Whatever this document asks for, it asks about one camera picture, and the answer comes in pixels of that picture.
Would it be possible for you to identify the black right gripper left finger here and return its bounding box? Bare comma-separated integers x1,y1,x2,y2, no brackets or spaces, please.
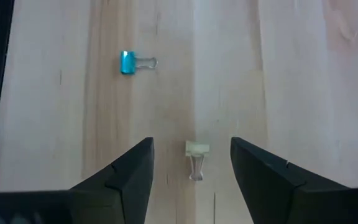
0,137,155,224

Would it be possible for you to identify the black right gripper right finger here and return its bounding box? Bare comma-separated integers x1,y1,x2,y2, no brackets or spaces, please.
230,137,358,224

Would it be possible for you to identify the beige binder clip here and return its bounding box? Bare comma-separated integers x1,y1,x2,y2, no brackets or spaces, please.
185,140,211,182

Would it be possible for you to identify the teal binder clip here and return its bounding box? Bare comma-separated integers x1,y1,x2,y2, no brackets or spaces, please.
119,50,159,76

